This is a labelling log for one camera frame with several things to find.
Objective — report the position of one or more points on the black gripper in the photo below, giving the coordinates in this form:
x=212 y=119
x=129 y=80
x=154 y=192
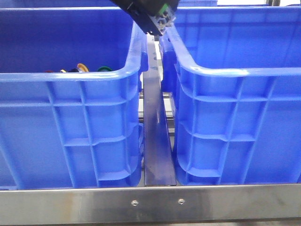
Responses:
x=152 y=16

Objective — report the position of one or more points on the yellow mushroom push button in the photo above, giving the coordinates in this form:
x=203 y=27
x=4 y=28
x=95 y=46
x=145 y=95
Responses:
x=80 y=68

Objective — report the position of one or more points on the rear right blue bin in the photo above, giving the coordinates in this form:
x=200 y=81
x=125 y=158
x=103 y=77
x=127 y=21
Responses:
x=197 y=3

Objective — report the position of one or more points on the green push button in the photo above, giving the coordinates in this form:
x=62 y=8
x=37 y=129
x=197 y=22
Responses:
x=104 y=69

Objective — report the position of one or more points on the right blue plastic bin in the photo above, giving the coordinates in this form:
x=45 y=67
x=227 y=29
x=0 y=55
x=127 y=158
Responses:
x=235 y=78

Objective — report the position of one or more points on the blue plastic bin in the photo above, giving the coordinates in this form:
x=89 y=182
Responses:
x=69 y=130
x=235 y=78

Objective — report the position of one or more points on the left blue plastic bin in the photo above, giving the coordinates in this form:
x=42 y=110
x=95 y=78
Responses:
x=69 y=130

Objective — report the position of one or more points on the steel divider bar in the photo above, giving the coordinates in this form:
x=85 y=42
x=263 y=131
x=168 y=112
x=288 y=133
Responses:
x=158 y=163

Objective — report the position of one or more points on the rear left blue bin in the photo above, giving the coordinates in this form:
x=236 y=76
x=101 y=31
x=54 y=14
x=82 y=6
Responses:
x=55 y=3

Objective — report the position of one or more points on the right rail screw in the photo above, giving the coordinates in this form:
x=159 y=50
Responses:
x=181 y=201

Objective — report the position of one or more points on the rail screw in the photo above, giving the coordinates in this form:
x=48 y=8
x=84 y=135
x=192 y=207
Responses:
x=134 y=202
x=181 y=201

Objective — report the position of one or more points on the left rail screw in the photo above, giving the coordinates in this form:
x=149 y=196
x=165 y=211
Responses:
x=134 y=202

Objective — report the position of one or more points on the steel front rail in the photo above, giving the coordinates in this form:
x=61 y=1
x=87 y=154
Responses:
x=156 y=205

